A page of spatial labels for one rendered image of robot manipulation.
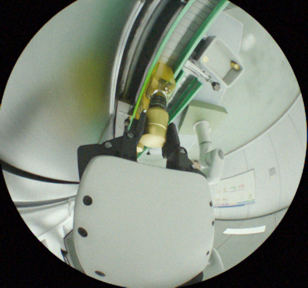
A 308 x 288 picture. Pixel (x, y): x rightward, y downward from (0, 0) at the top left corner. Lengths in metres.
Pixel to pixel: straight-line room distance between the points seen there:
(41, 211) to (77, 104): 0.18
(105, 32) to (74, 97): 0.11
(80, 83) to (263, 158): 3.76
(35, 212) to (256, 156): 3.81
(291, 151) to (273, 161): 0.82
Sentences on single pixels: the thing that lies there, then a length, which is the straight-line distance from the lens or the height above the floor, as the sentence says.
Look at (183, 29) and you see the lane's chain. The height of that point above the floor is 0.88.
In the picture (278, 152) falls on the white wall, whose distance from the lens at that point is 3.72.
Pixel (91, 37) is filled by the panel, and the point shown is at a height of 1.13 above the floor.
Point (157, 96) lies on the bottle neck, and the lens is 0.15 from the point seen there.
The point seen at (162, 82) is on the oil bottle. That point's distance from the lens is 0.18.
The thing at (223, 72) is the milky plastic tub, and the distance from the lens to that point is 0.58.
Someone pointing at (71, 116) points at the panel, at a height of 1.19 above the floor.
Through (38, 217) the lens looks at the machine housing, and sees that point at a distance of 0.18.
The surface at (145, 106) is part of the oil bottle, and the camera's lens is 0.21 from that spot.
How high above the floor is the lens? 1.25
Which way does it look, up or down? 34 degrees down
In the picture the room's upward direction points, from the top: 171 degrees counter-clockwise
